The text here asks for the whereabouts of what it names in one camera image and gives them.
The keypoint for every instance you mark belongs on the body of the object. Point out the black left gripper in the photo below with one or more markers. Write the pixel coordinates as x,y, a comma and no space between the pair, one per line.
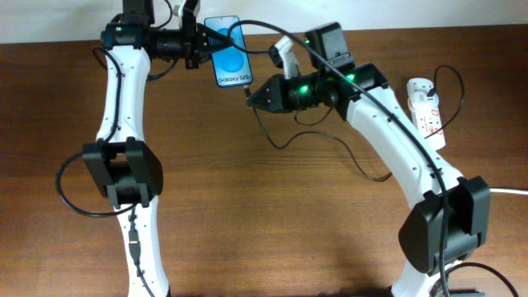
197,53

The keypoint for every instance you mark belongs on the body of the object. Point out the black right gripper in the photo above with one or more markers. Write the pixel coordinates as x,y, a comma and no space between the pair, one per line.
279,93

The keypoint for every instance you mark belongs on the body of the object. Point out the blue Samsung Galaxy smartphone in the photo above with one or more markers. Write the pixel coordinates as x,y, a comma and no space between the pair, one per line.
231,66

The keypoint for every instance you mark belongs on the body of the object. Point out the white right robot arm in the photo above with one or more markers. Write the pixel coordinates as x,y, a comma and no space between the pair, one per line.
449,213

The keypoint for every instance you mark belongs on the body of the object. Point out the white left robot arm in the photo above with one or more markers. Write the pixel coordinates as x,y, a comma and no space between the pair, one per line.
124,168

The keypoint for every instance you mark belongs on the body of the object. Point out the white charger adapter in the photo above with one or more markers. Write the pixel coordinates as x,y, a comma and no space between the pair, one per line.
419,92

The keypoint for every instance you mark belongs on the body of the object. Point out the white power strip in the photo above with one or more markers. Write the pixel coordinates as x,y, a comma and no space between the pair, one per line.
427,120

